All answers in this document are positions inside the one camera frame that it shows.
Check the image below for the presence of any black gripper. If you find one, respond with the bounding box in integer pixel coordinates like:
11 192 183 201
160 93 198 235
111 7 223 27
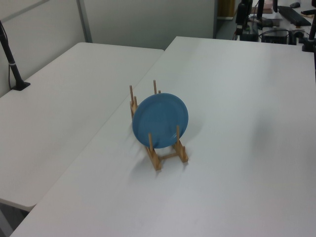
236 0 253 36

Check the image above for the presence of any blue round plate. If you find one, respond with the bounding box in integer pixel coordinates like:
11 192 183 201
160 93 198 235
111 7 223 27
132 92 190 149

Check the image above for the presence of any wooden plate rack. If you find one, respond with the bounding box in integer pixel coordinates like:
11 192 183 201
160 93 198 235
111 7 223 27
128 79 190 172

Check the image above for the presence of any small black device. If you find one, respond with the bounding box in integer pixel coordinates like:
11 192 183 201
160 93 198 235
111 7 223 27
237 33 259 42

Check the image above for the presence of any black monitor stand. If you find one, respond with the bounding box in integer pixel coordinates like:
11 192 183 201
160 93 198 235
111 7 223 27
247 0 274 28

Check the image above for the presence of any wooden board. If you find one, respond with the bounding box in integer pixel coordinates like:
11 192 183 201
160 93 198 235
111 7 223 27
218 0 235 19

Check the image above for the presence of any black electronics box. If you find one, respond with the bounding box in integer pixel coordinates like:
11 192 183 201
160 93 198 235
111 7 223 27
261 29 290 45

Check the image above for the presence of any pink box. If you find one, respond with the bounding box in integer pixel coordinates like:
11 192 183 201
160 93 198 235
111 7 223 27
262 0 274 13

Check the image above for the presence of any black keyboard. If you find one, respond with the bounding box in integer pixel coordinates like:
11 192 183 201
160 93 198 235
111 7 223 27
277 5 313 27

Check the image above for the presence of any black clamp stand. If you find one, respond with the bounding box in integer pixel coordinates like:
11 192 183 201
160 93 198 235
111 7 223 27
301 14 316 53

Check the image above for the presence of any black camera stand pole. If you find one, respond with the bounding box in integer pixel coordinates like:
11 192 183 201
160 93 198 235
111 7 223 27
0 20 31 91

